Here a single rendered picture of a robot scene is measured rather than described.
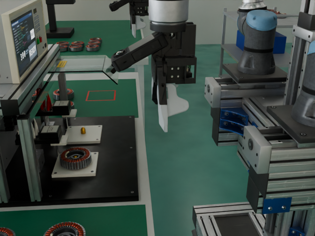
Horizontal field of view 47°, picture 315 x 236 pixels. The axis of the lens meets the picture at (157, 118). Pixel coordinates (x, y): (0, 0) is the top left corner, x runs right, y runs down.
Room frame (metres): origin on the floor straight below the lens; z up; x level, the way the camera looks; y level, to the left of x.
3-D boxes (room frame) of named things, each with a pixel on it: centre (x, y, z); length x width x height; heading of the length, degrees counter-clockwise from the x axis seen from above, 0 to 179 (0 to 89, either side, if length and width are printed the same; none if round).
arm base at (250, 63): (1.46, -0.41, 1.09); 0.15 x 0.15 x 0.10
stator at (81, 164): (1.14, 0.29, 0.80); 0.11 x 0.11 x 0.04
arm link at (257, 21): (1.47, -0.41, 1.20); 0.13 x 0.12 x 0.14; 179
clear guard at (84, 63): (1.46, 0.33, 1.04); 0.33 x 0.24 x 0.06; 94
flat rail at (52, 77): (1.25, 0.40, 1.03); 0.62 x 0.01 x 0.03; 4
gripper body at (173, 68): (0.71, -0.03, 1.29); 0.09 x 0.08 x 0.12; 97
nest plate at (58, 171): (1.14, 0.29, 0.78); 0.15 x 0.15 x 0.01; 4
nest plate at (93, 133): (1.38, 0.31, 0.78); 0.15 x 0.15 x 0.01; 4
